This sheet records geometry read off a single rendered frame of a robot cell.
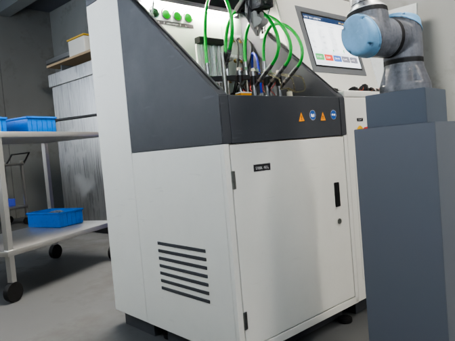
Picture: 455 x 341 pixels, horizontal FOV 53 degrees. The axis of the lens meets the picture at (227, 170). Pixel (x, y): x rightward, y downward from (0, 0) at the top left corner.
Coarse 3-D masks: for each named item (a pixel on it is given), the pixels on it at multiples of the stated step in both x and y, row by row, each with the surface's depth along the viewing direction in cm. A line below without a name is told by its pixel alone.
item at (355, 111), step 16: (288, 0) 223; (304, 0) 232; (320, 0) 242; (336, 0) 253; (288, 16) 220; (272, 32) 220; (288, 32) 216; (288, 48) 214; (304, 48) 221; (368, 64) 257; (336, 80) 231; (352, 80) 241; (368, 80) 252; (352, 112) 197; (352, 128) 197; (352, 144) 197; (352, 160) 197; (352, 176) 196; (352, 192) 196; (352, 208) 196
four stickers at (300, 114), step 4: (300, 112) 174; (312, 112) 179; (320, 112) 182; (324, 112) 184; (332, 112) 188; (336, 112) 189; (300, 116) 174; (304, 116) 176; (312, 116) 179; (320, 116) 182; (324, 116) 184; (332, 116) 188; (336, 116) 189; (300, 120) 174; (304, 120) 176; (320, 120) 182; (324, 120) 184
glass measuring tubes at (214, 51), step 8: (200, 40) 207; (208, 40) 210; (216, 40) 213; (200, 48) 208; (208, 48) 211; (216, 48) 217; (200, 56) 209; (208, 56) 211; (216, 56) 217; (200, 64) 210; (216, 64) 214; (216, 72) 214
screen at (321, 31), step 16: (304, 16) 227; (320, 16) 237; (336, 16) 247; (304, 32) 224; (320, 32) 233; (336, 32) 243; (320, 48) 229; (336, 48) 239; (320, 64) 225; (336, 64) 234; (352, 64) 245
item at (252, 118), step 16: (240, 96) 154; (256, 96) 159; (272, 96) 164; (288, 96) 170; (304, 96) 176; (240, 112) 153; (256, 112) 158; (272, 112) 164; (288, 112) 170; (304, 112) 176; (240, 128) 153; (256, 128) 158; (272, 128) 164; (288, 128) 170; (304, 128) 176; (320, 128) 182; (336, 128) 189
